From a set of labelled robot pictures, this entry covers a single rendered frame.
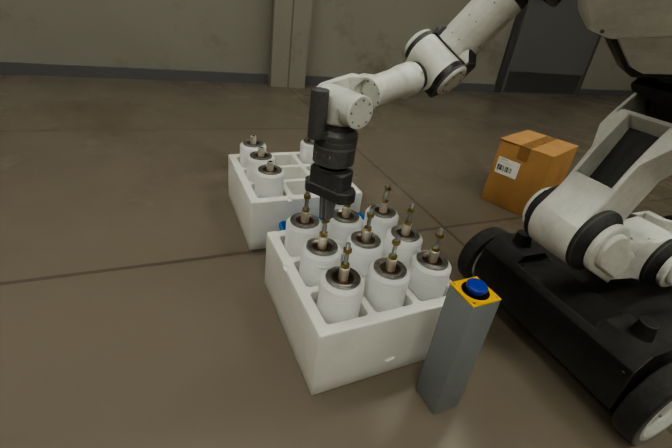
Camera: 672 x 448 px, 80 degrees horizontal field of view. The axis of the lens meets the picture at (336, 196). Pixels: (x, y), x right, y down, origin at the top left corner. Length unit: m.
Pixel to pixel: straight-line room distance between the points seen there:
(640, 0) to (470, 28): 0.28
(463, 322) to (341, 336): 0.24
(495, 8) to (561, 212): 0.44
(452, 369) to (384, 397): 0.18
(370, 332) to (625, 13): 0.74
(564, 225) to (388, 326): 0.42
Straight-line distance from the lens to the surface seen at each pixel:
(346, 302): 0.85
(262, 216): 1.29
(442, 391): 0.95
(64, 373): 1.09
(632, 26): 0.88
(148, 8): 3.45
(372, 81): 0.84
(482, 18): 0.94
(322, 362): 0.90
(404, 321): 0.94
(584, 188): 0.99
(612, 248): 0.97
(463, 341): 0.85
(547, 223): 0.97
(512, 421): 1.08
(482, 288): 0.82
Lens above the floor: 0.79
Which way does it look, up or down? 27 degrees down
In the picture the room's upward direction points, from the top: 8 degrees clockwise
